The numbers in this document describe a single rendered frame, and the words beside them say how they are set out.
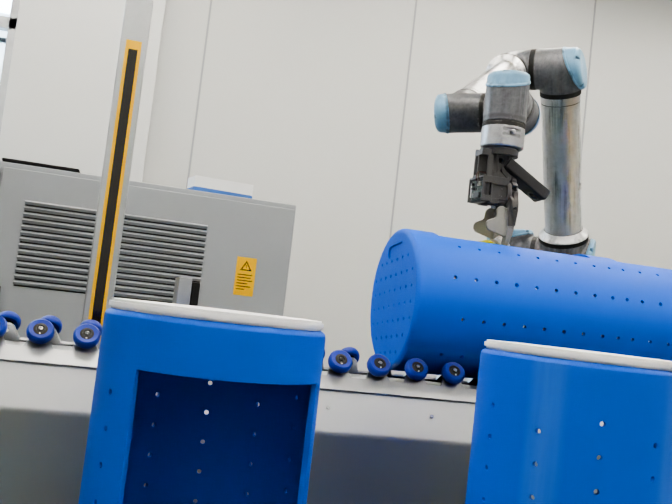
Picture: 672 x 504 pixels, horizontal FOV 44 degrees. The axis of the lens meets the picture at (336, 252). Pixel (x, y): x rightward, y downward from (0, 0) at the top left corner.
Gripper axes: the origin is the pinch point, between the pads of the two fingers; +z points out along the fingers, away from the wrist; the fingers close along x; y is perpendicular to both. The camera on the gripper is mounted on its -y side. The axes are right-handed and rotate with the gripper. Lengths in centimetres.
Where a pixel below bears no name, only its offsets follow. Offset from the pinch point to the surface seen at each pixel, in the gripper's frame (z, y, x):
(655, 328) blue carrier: 13.7, -27.8, 14.9
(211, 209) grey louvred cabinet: -14, 46, -153
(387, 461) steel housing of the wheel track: 43, 25, 14
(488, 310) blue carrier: 13.8, 8.6, 14.9
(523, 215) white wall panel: -48, -149, -282
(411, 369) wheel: 26.3, 21.7, 12.1
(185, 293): 17, 64, 6
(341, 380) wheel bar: 29.5, 34.9, 11.9
